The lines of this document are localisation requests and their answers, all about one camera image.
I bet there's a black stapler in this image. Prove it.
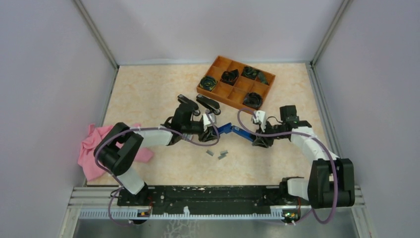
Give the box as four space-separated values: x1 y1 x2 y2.
196 94 221 115
177 94 201 117

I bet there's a blue stapler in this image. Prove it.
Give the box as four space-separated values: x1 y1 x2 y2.
217 123 256 142

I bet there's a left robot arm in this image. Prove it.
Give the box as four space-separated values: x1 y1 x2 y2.
94 103 221 205

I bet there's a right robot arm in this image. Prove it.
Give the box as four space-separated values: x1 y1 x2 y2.
252 105 356 209

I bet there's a black coiled item lower right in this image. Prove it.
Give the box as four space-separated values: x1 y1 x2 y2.
243 92 263 110

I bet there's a black coiled item blue-green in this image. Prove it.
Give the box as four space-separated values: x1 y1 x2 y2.
199 75 217 92

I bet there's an orange compartment tray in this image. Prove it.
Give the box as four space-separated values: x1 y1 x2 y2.
196 56 276 110

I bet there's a black coiled item centre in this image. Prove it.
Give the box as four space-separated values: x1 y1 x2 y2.
220 69 239 86

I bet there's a dark green flat item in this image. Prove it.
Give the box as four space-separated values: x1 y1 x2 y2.
258 71 269 85

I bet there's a black coiled item upper right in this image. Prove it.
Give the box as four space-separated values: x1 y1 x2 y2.
241 66 260 80

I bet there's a pink cloth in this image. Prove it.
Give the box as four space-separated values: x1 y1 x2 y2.
77 124 155 181

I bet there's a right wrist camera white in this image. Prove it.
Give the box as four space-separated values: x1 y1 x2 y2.
252 110 267 132

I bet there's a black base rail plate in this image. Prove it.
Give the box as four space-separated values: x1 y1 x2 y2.
117 185 298 215

